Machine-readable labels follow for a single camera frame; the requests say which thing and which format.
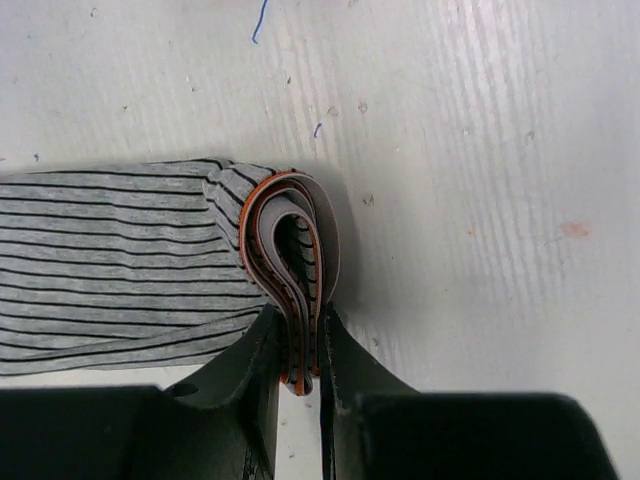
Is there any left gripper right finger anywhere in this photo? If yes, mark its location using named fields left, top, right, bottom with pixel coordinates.
left=318, top=304, right=415, bottom=479

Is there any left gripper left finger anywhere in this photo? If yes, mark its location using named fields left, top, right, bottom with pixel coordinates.
left=167, top=306, right=280, bottom=479

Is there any grey striped underwear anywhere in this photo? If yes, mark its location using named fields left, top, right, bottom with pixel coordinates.
left=1, top=158, right=340, bottom=396

